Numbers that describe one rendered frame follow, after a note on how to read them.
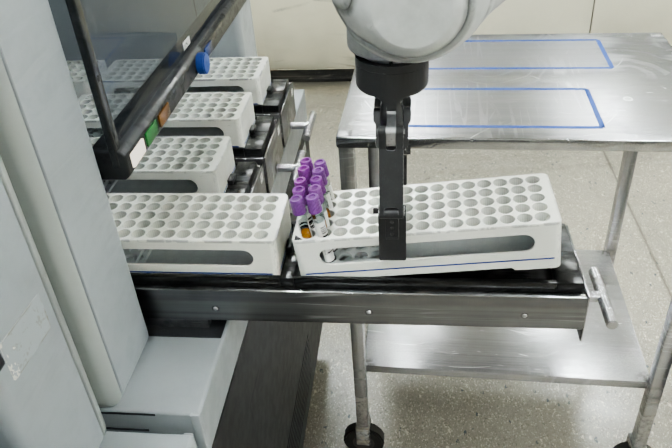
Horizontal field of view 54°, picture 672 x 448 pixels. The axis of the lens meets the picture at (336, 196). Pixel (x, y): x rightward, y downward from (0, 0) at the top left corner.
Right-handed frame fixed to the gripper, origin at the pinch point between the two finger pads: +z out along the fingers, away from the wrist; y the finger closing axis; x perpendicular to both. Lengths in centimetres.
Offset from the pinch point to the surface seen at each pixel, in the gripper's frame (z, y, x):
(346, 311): 9.2, -6.7, 5.5
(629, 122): 4.7, 31.9, -35.6
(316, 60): 74, 229, 42
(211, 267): 4.4, -5.0, 21.4
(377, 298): 7.1, -6.7, 1.8
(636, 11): 54, 229, -98
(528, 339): 59, 38, -27
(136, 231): 0.7, -3.0, 30.5
